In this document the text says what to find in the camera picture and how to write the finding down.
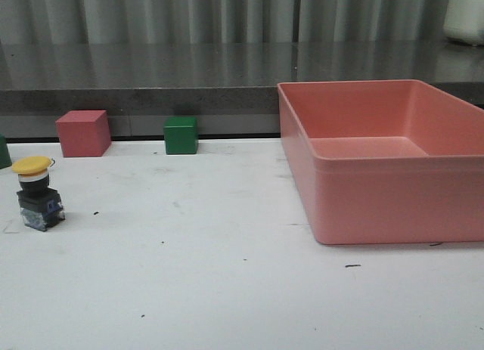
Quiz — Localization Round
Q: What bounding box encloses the yellow push button switch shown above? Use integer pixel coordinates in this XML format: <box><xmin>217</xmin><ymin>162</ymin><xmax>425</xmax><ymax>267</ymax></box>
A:
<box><xmin>11</xmin><ymin>156</ymin><xmax>65</xmax><ymax>232</ymax></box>

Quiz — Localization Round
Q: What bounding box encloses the green cube block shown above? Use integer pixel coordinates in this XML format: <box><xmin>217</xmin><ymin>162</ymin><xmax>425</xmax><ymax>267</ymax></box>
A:
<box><xmin>163</xmin><ymin>116</ymin><xmax>198</xmax><ymax>155</ymax></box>

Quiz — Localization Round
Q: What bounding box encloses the dark stone counter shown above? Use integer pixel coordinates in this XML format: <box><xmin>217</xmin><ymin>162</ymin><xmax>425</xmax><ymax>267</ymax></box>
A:
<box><xmin>1</xmin><ymin>41</ymin><xmax>483</xmax><ymax>141</ymax></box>

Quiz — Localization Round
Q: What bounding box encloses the pink plastic bin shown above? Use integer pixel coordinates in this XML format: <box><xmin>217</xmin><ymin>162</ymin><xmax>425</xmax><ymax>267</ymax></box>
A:
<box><xmin>278</xmin><ymin>79</ymin><xmax>483</xmax><ymax>245</ymax></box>

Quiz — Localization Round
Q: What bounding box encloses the pink cube block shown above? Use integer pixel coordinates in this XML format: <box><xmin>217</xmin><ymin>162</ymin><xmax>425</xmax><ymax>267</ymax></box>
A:
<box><xmin>55</xmin><ymin>110</ymin><xmax>111</xmax><ymax>157</ymax></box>

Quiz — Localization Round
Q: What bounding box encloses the green block at left edge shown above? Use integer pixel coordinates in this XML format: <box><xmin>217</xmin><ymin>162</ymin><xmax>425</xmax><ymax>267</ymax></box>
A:
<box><xmin>0</xmin><ymin>135</ymin><xmax>12</xmax><ymax>169</ymax></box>

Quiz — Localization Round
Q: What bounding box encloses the white appliance in background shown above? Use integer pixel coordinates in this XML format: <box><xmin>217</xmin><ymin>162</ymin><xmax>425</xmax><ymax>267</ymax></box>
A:
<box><xmin>443</xmin><ymin>0</ymin><xmax>483</xmax><ymax>46</ymax></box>

